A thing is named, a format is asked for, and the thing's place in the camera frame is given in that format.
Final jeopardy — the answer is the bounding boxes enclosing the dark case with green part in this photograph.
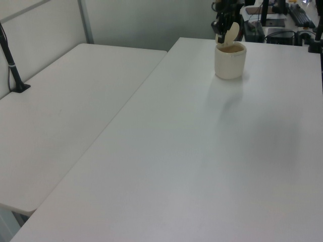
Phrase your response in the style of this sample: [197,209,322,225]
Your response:
[242,21,265,42]

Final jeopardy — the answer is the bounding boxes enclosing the black electronics box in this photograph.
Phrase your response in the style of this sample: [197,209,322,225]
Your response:
[266,27,296,45]

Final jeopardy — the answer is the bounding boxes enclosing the wooden spoon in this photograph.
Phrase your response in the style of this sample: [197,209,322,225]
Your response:
[223,22,240,46]

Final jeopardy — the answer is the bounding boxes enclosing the black camera pole with base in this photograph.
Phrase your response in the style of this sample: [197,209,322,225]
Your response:
[0,22,31,93]

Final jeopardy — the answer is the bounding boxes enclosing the white ceramic cup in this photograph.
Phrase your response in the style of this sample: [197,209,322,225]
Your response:
[214,42,247,80]

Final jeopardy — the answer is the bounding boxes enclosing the grey partition post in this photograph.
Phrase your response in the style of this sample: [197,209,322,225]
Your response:
[77,0,94,44]

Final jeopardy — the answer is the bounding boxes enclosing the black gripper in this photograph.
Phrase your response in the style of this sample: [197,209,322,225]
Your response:
[210,0,241,44]

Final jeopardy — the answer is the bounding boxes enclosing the white side table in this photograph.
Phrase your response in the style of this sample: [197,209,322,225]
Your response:
[0,43,168,213]

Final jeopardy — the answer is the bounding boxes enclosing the black keyboard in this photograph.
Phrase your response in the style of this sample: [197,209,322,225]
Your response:
[288,3,316,28]

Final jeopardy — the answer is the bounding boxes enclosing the black clamp mount with pole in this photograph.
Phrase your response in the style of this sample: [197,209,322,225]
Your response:
[306,15,323,54]

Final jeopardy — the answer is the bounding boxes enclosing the black monitor stand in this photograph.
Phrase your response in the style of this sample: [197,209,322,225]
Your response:
[261,0,286,27]

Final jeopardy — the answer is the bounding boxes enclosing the black cable at table edge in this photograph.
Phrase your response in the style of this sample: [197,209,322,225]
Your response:
[319,52,323,94]

